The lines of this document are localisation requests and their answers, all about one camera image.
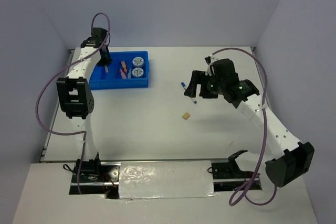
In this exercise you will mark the blue slime jar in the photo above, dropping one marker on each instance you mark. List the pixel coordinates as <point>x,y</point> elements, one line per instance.
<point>138,72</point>
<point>138,62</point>

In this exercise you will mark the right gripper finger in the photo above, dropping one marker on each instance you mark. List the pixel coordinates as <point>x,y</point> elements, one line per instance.
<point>196,79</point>
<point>206,94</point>

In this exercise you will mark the pink correction tape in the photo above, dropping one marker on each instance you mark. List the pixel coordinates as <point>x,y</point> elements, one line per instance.
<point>123,74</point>

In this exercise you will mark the yellow eraser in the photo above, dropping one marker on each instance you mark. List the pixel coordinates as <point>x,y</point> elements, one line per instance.
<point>186,116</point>

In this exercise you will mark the orange correction tape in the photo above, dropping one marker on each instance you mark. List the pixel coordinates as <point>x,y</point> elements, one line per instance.
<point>124,66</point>

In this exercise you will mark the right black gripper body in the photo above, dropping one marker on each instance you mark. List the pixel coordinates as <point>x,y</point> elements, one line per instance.
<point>208,80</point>

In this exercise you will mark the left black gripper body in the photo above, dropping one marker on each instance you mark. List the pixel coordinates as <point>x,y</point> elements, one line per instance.
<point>105,59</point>

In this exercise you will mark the blue correction tape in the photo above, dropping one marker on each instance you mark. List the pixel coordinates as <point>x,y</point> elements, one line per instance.
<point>130,73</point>

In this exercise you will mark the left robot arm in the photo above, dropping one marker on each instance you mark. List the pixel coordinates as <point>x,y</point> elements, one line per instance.
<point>77,102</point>

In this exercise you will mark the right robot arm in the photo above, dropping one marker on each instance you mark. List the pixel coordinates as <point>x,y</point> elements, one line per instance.
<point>292,158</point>

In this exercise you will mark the blue compartment bin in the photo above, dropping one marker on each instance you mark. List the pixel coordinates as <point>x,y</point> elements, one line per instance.
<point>101,80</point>

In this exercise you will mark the blue white marker pen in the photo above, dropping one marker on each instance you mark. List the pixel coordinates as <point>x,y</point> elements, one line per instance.
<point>183,85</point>

